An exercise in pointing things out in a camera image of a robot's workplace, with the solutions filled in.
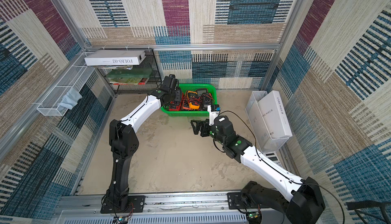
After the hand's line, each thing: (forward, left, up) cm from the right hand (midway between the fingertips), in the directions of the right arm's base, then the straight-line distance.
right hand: (198, 119), depth 75 cm
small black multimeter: (+24, -5, -11) cm, 27 cm away
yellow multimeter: (+24, +3, -12) cm, 27 cm away
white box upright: (+5, -41, -4) cm, 41 cm away
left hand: (+25, +14, -6) cm, 29 cm away
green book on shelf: (+31, +42, +2) cm, 52 cm away
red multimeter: (+21, +16, -16) cm, 31 cm away
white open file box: (-6, -35, -13) cm, 38 cm away
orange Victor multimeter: (+25, +9, -15) cm, 30 cm away
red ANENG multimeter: (+33, -1, -13) cm, 35 cm away
